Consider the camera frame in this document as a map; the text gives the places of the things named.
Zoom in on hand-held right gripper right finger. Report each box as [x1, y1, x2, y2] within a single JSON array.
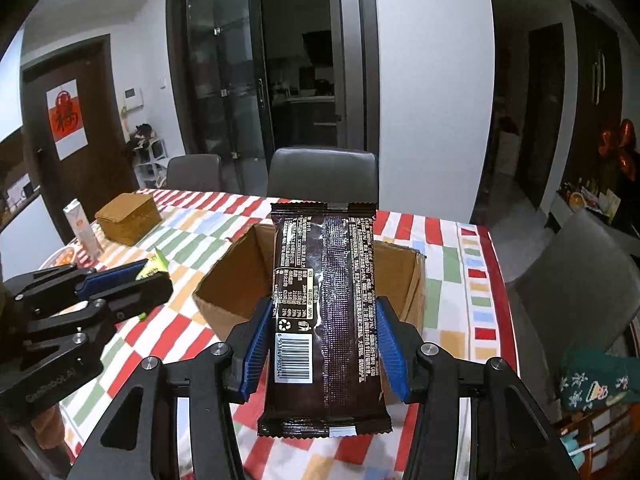
[[376, 296, 581, 480]]

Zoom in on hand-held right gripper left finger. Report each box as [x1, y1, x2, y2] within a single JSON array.
[[67, 297, 275, 480]]

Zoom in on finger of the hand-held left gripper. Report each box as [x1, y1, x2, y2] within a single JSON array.
[[25, 274, 174, 356], [5, 260, 151, 311]]

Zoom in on small green snack packet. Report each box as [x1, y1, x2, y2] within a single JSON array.
[[136, 249, 170, 321]]

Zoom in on brown cardboard box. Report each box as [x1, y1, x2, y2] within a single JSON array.
[[192, 222, 427, 403]]

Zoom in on dark brown chocolate bar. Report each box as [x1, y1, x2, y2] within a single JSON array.
[[257, 201, 393, 437]]

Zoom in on white orange juice carton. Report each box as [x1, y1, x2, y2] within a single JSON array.
[[63, 199, 103, 263]]

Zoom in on woven wicker box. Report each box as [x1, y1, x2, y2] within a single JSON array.
[[95, 192, 162, 247]]

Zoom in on white plastic basket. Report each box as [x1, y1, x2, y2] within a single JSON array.
[[40, 245, 81, 272]]

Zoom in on colourful checked tablecloth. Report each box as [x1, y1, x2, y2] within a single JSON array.
[[37, 189, 521, 480]]

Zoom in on dark brown wooden door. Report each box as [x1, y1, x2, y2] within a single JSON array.
[[21, 35, 138, 243]]

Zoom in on white cube shelf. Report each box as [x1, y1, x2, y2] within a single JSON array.
[[131, 137, 168, 188]]

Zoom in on grey dining chair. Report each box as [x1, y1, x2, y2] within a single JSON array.
[[166, 154, 222, 192], [510, 208, 640, 411], [267, 147, 379, 211]]

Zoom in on black and white plush toy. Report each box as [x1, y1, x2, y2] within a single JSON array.
[[125, 122, 153, 153]]

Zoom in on red and white door poster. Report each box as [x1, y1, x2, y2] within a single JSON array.
[[46, 79, 88, 161]]

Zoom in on green snowflake knit sweater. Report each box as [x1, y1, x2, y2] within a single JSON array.
[[559, 342, 640, 413]]

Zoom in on orange wooden chair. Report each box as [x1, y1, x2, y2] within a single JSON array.
[[555, 400, 640, 480]]

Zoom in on dark framed sliding glass door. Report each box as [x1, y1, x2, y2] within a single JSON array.
[[166, 0, 381, 171]]

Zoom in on dark sideboard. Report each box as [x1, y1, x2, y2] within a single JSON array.
[[550, 180, 640, 236]]

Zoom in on silver refrigerator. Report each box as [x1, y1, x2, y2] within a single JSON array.
[[327, 0, 368, 151]]

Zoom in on red foil balloons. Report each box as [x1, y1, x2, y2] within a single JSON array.
[[599, 119, 640, 182]]

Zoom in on dark tall cabinet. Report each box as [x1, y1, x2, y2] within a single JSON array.
[[570, 0, 626, 196]]

